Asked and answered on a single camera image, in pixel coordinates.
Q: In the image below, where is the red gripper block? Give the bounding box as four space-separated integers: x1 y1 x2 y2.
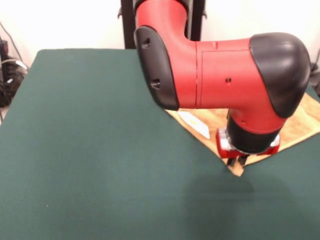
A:
216 128 281 167

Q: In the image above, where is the orange terry towel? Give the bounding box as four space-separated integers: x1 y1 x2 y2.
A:
164 93 320 178

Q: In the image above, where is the dark green table cloth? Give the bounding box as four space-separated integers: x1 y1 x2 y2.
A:
0 48 320 240

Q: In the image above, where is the black device with cable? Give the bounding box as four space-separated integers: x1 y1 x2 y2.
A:
309 62 320 98

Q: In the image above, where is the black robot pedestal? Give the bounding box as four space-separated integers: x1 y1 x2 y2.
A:
116 0 208 50

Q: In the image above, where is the black cable bundle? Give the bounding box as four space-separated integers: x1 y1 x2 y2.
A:
0 21 30 108

